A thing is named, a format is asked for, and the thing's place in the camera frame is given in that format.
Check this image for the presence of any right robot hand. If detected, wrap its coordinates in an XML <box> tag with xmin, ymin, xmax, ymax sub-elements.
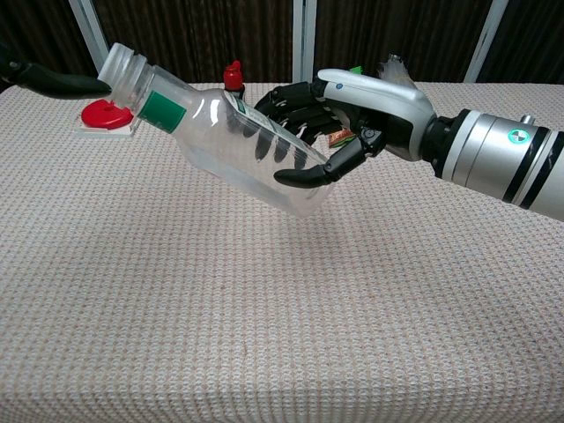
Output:
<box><xmin>254</xmin><ymin>68</ymin><xmax>437</xmax><ymax>189</ymax></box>

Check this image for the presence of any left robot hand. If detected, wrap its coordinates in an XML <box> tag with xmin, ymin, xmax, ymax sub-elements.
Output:
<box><xmin>0</xmin><ymin>41</ymin><xmax>113</xmax><ymax>100</ymax></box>

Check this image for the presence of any clear plastic bottle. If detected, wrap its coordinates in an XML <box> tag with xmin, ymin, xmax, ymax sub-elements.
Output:
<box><xmin>112</xmin><ymin>52</ymin><xmax>336</xmax><ymax>219</ymax></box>

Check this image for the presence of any dark sauce bottle red cap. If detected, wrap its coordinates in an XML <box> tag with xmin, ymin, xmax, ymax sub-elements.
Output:
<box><xmin>222</xmin><ymin>60</ymin><xmax>247</xmax><ymax>100</ymax></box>

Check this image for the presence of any clear plastic straws pack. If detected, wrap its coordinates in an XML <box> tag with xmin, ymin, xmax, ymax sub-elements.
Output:
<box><xmin>377</xmin><ymin>53</ymin><xmax>416</xmax><ymax>88</ymax></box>

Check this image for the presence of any red round disc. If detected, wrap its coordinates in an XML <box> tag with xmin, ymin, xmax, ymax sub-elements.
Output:
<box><xmin>81</xmin><ymin>99</ymin><xmax>134</xmax><ymax>130</ymax></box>

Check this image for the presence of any green snack bag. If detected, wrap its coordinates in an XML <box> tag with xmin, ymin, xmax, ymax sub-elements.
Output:
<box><xmin>327</xmin><ymin>65</ymin><xmax>364</xmax><ymax>149</ymax></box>

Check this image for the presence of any beige woven tablecloth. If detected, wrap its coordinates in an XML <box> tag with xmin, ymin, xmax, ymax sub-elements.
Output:
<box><xmin>0</xmin><ymin>81</ymin><xmax>564</xmax><ymax>423</ymax></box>

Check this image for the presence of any white frame post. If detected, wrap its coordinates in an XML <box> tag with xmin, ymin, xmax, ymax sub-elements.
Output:
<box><xmin>68</xmin><ymin>0</ymin><xmax>111</xmax><ymax>76</ymax></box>
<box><xmin>293</xmin><ymin>0</ymin><xmax>317</xmax><ymax>84</ymax></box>
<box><xmin>463</xmin><ymin>0</ymin><xmax>510</xmax><ymax>84</ymax></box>

